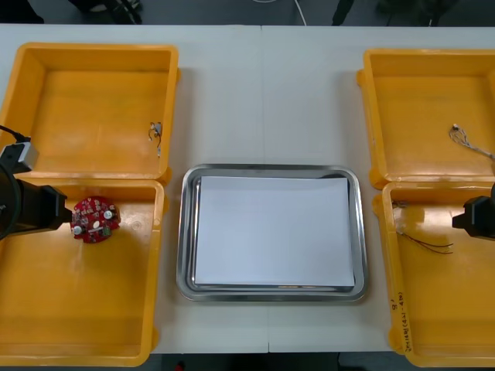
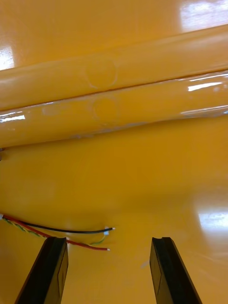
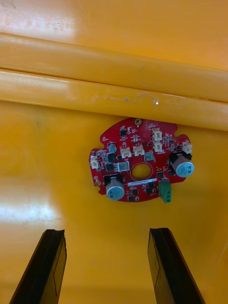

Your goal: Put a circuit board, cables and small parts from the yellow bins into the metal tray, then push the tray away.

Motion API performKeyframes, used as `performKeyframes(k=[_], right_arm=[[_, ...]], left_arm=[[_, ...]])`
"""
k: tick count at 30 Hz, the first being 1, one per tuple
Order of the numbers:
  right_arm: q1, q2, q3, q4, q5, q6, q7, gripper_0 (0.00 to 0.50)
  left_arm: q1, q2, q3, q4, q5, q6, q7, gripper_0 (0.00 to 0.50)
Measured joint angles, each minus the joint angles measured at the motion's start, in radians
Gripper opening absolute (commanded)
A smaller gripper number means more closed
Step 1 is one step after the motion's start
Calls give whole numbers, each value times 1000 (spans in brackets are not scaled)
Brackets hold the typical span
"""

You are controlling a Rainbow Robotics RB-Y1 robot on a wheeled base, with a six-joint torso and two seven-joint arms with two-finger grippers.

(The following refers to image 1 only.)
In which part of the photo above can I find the multicoloured wire harness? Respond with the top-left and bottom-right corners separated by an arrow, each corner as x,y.
391,199 -> 454,256

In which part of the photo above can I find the yellow-orange plastic bin with handwriting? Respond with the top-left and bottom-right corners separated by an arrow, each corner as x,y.
373,181 -> 495,368

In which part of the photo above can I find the white cable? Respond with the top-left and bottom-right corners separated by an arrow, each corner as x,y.
253,0 -> 309,26

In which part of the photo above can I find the round red circuit board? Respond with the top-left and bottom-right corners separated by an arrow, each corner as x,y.
70,196 -> 121,245

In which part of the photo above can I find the steel tray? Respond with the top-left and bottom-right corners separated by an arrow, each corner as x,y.
176,163 -> 368,303

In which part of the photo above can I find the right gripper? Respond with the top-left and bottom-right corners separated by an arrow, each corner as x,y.
452,195 -> 495,240

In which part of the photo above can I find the small metal solenoid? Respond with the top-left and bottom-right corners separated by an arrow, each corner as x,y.
148,121 -> 164,158

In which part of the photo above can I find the white-grey twisted wire harness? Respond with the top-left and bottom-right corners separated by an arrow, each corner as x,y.
448,123 -> 495,162

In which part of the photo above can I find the white sheet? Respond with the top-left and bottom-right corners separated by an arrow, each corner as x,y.
194,175 -> 357,289

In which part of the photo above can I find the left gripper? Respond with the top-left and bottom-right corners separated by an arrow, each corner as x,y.
15,184 -> 75,235

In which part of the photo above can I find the black chair base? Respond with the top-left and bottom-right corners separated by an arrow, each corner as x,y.
67,0 -> 144,26

